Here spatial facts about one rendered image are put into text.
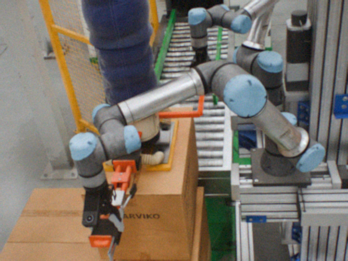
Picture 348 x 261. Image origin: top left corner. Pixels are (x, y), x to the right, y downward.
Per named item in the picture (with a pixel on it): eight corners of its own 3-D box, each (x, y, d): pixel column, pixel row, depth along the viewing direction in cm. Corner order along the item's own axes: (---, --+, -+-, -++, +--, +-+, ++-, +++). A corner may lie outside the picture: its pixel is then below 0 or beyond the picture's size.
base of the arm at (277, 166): (296, 151, 190) (297, 132, 184) (300, 176, 178) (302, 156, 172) (259, 153, 192) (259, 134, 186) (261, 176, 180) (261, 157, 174)
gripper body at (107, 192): (118, 197, 145) (110, 168, 137) (112, 217, 138) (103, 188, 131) (94, 197, 146) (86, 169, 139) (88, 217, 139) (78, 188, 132)
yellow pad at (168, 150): (157, 123, 213) (156, 113, 210) (179, 122, 211) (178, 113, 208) (146, 171, 186) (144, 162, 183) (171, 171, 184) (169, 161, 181)
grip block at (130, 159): (117, 159, 178) (115, 147, 175) (142, 159, 177) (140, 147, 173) (113, 173, 172) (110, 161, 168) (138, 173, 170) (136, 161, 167)
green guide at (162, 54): (166, 18, 450) (165, 8, 445) (176, 17, 448) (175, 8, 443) (137, 107, 323) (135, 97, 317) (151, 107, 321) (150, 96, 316)
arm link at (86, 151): (101, 141, 123) (70, 151, 121) (109, 171, 130) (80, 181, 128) (93, 126, 129) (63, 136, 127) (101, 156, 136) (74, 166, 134)
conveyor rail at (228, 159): (230, 28, 449) (229, 9, 437) (235, 28, 448) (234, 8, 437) (224, 193, 265) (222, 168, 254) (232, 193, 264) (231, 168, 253)
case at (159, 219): (126, 169, 250) (112, 109, 227) (199, 168, 244) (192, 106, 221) (100, 259, 203) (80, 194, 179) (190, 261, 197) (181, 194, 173)
